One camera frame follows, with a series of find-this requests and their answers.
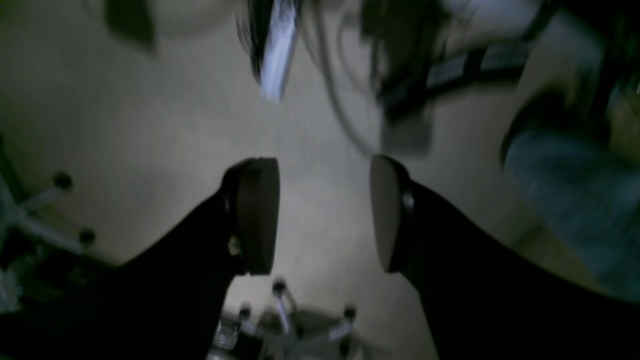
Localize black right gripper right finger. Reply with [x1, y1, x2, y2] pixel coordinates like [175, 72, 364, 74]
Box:
[369, 155, 639, 360]

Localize office chair base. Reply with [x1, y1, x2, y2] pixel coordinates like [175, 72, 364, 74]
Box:
[207, 280, 373, 360]
[0, 173, 96, 255]

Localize person in blue jeans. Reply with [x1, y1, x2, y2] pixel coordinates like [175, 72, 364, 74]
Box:
[500, 86, 639, 303]

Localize office chair base left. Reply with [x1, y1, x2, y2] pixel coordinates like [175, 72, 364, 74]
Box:
[0, 173, 96, 255]

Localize black power strip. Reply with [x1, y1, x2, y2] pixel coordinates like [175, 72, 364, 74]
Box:
[375, 39, 533, 122]

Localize office chair base lower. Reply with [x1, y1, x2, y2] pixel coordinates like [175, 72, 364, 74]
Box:
[207, 280, 373, 360]

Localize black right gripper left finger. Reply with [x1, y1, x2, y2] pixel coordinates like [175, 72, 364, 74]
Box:
[1, 158, 281, 360]

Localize grey cable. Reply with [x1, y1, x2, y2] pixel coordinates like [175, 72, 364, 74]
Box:
[310, 0, 381, 156]

